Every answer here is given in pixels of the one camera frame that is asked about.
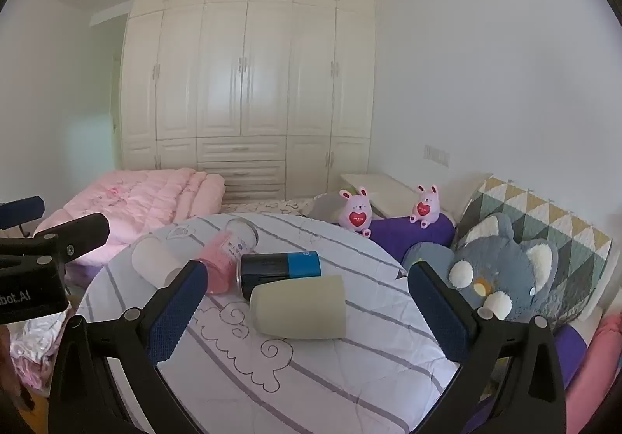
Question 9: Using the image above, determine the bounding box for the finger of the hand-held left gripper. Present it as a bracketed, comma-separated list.
[30, 213, 111, 270]
[0, 195, 46, 231]

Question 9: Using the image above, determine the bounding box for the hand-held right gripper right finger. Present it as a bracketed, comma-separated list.
[407, 262, 568, 434]

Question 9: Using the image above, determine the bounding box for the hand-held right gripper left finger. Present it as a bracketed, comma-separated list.
[47, 260, 210, 434]

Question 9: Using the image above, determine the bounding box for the cream cup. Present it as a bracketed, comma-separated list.
[249, 274, 349, 340]

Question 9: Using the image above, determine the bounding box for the white cup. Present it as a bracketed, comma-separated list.
[131, 235, 184, 289]

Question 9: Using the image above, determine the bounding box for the shiny pink cloth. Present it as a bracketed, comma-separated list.
[9, 307, 75, 392]

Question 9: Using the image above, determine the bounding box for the blue-grey cushion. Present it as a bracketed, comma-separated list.
[402, 241, 456, 277]

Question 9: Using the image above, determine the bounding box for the pink quilt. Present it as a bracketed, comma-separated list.
[33, 168, 227, 267]

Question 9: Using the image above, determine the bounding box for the pink clear bottle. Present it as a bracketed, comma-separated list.
[193, 216, 259, 295]

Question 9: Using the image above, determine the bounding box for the grey plush toy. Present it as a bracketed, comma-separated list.
[447, 213, 559, 323]

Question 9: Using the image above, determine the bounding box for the purple cushion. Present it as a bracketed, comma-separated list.
[367, 213, 456, 265]

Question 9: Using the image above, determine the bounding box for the pink rabbit plush toy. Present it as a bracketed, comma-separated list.
[409, 184, 442, 227]
[338, 186, 374, 239]

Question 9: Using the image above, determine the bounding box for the dark blue can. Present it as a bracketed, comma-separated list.
[236, 250, 323, 302]

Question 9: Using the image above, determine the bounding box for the white nightstand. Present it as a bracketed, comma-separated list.
[339, 173, 429, 219]

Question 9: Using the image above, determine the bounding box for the triangle-patterned pillow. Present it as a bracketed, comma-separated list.
[457, 176, 613, 324]

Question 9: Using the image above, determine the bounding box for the striped cloud-print cloth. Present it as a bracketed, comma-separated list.
[77, 213, 462, 434]

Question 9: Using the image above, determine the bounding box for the printed white bed sheet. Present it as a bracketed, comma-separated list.
[220, 195, 322, 217]

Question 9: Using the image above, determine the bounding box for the grey cushion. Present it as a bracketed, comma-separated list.
[308, 193, 349, 224]

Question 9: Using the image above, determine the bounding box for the cream wardrobe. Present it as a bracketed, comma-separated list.
[119, 0, 378, 202]

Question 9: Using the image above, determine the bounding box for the white wall outlet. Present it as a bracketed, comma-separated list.
[423, 145, 451, 167]

